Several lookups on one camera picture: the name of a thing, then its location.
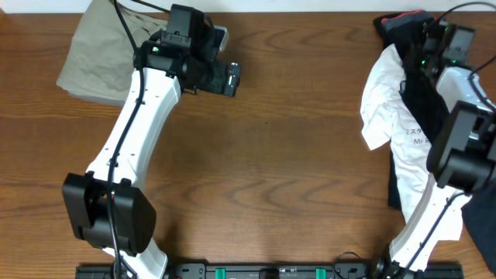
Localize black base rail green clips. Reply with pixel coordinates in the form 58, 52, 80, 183
74, 262, 465, 279

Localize black leggings red waistband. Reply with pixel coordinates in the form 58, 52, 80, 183
373, 9, 449, 142

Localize black garment under t-shirt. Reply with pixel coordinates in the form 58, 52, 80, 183
388, 150, 495, 273

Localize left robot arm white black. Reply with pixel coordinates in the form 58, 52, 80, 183
62, 4, 241, 278

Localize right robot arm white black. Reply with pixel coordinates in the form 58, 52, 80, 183
372, 22, 495, 278

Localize folded khaki pants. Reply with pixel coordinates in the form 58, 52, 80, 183
56, 0, 170, 106

